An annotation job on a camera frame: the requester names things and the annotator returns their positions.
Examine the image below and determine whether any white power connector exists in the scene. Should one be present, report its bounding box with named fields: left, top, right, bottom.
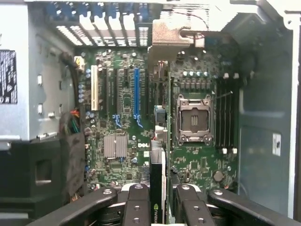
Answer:
left=73, top=56, right=85, bottom=72

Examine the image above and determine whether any black open PC case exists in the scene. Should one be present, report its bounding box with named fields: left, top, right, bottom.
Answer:
left=0, top=0, right=301, bottom=226

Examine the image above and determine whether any blue expansion slot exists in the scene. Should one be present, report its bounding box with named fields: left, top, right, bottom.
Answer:
left=133, top=68, right=143, bottom=129

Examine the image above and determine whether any black sleeved power cable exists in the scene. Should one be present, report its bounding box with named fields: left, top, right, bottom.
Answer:
left=59, top=51, right=86, bottom=203

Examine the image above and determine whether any silver chipset heat sink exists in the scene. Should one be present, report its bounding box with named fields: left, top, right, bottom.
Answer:
left=103, top=135, right=128, bottom=159

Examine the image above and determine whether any green motherboard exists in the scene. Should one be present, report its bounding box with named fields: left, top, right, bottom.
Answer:
left=75, top=47, right=240, bottom=189

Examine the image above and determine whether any white expansion slot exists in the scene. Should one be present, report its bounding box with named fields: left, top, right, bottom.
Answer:
left=91, top=65, right=99, bottom=111

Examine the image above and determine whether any red and black twisted wire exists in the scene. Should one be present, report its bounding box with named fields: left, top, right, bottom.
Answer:
left=182, top=6, right=214, bottom=40

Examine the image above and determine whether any multicolour power wire bundle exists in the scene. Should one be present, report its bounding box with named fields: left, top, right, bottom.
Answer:
left=67, top=108, right=81, bottom=136

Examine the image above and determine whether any metal CPU socket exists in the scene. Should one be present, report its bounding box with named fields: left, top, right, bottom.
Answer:
left=176, top=93, right=215, bottom=147

